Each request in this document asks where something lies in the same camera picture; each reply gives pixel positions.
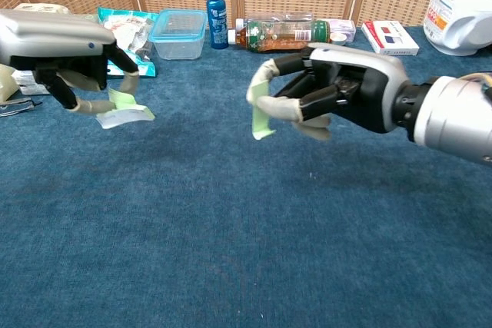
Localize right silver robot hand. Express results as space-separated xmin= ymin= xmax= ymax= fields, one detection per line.
xmin=245 ymin=42 xmax=411 ymax=141

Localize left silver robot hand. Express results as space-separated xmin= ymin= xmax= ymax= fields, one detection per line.
xmin=0 ymin=8 xmax=140 ymax=117

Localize cream tissue multipack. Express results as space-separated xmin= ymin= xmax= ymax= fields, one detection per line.
xmin=0 ymin=2 xmax=72 ymax=101

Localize white red glasses box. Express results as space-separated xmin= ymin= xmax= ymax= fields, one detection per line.
xmin=361 ymin=20 xmax=421 ymax=57

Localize purple flat box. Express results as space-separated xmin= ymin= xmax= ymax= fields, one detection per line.
xmin=326 ymin=18 xmax=357 ymax=43

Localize black eyeglasses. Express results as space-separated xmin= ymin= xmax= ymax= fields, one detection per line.
xmin=0 ymin=98 xmax=43 ymax=118

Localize teal snack bag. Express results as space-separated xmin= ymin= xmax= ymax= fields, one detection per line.
xmin=95 ymin=6 xmax=159 ymax=78

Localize green label tea bottle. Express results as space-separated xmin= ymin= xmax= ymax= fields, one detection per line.
xmin=227 ymin=18 xmax=332 ymax=54

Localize white plastic jug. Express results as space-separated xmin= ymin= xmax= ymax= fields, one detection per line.
xmin=423 ymin=0 xmax=492 ymax=57

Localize clear container blue rim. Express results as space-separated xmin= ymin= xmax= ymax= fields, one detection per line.
xmin=148 ymin=8 xmax=208 ymax=61

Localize blue spray bottle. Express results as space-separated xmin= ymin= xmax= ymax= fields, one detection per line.
xmin=206 ymin=0 xmax=230 ymax=51

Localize blue carpet table cover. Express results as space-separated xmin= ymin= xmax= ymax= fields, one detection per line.
xmin=0 ymin=25 xmax=492 ymax=328

